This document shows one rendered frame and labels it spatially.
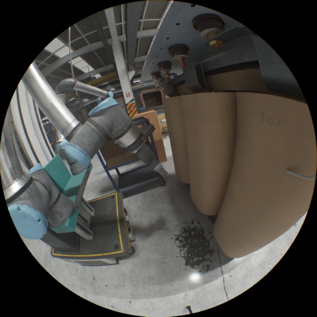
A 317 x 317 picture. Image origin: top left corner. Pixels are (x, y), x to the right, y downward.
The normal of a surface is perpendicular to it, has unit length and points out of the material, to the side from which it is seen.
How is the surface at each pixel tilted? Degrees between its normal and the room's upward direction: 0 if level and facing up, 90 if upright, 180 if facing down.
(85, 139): 74
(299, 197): 90
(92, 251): 0
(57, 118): 95
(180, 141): 90
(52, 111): 95
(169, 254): 0
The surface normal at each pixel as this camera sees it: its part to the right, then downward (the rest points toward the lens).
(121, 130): 0.43, 0.51
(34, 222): 0.68, 0.32
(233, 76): -0.95, 0.29
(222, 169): -0.29, 0.54
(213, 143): -0.63, 0.50
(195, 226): -0.22, -0.84
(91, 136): 0.57, 0.13
